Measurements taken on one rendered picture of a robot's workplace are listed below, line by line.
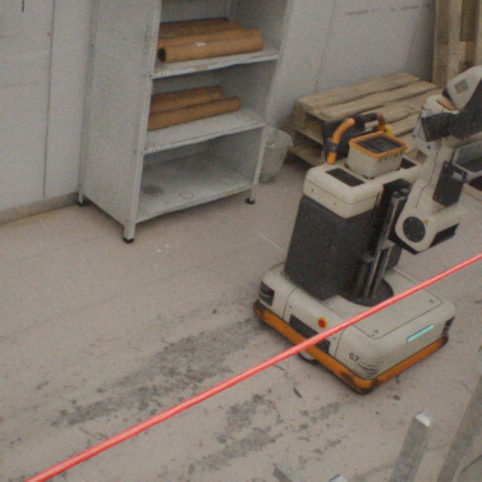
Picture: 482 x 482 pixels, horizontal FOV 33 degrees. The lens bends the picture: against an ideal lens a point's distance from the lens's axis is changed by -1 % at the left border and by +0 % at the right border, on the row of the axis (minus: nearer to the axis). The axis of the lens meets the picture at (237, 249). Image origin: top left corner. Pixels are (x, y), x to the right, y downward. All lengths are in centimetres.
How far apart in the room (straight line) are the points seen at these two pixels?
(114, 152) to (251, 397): 142
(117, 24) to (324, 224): 134
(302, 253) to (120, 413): 98
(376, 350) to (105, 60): 182
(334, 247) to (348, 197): 23
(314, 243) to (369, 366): 54
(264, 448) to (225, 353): 55
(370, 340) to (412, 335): 23
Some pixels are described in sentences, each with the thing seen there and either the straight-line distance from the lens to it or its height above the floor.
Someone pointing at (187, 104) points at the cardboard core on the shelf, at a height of 58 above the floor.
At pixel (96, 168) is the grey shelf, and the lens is 419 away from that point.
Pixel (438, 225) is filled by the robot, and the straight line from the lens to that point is 318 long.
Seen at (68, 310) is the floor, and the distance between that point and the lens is 364.
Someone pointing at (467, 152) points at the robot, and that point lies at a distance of 312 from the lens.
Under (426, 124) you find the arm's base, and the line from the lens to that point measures 292.
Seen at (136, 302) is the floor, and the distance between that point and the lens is 372.
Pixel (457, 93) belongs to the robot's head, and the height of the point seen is 128.
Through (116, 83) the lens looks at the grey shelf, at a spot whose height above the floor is 77.
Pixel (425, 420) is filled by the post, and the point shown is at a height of 117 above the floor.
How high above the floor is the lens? 219
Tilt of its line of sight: 31 degrees down
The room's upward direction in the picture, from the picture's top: 11 degrees clockwise
